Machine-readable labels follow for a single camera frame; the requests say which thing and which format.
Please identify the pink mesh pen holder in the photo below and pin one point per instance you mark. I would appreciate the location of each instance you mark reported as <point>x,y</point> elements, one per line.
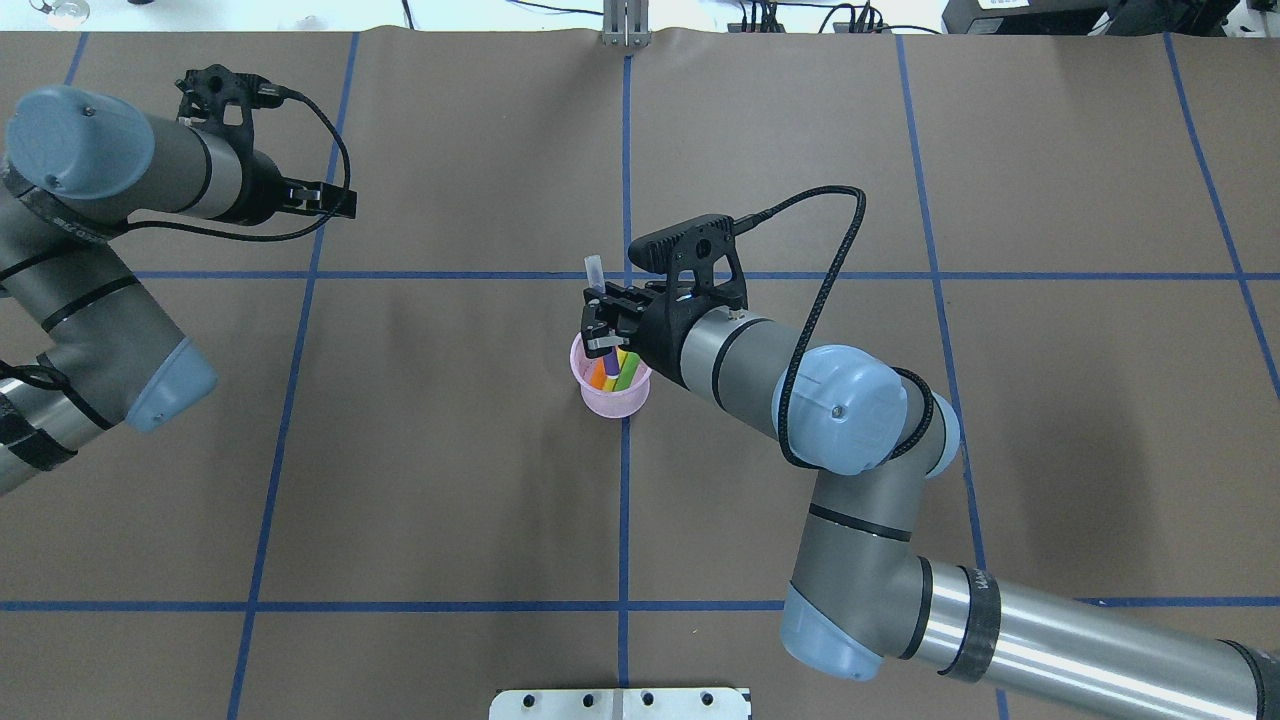
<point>611,396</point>

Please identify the yellow highlighter pen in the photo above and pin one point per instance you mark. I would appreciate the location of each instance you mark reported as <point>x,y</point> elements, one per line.
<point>616,367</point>

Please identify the green highlighter pen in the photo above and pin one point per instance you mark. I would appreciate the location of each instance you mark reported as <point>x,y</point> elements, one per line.
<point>629,367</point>

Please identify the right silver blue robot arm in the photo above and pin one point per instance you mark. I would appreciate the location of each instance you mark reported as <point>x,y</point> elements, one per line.
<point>1122,451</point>

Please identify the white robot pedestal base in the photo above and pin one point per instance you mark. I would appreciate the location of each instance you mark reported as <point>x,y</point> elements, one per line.
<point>624,703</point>

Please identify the orange highlighter pen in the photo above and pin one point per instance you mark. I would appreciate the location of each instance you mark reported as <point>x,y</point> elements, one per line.
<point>600,378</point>

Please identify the purple highlighter pen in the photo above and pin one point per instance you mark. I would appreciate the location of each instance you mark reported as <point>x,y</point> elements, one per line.
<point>595,332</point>

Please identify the small black box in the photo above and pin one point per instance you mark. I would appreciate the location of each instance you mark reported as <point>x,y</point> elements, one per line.
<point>1052,18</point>

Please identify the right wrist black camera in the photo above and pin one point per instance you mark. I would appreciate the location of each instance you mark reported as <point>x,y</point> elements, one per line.
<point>703,246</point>

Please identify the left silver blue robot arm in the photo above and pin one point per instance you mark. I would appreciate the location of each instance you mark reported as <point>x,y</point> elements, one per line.
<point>81,169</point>

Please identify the aluminium frame post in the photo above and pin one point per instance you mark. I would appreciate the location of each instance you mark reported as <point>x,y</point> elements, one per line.
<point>626,23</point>

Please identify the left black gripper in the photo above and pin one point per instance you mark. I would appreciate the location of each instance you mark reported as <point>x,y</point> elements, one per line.
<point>263,195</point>

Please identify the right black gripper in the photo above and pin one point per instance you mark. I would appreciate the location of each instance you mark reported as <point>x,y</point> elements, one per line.
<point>660,335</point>

